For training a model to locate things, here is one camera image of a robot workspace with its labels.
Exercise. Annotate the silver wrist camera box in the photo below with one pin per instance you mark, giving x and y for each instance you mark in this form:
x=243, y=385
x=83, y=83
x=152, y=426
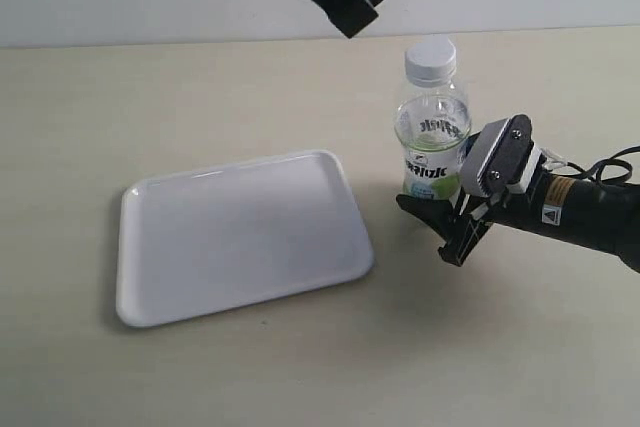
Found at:
x=503, y=157

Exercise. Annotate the clear plastic drink bottle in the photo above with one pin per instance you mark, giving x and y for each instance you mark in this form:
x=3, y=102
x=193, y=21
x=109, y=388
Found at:
x=432, y=124

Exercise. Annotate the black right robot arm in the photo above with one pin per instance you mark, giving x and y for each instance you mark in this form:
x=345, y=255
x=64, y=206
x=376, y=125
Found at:
x=596, y=208

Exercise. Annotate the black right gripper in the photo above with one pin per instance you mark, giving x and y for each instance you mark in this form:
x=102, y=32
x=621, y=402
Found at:
x=461, y=227

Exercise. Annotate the white plastic tray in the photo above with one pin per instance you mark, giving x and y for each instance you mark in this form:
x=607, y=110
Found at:
x=206, y=241

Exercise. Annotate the white bottle cap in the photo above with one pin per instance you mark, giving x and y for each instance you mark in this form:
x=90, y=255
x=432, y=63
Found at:
x=433, y=57

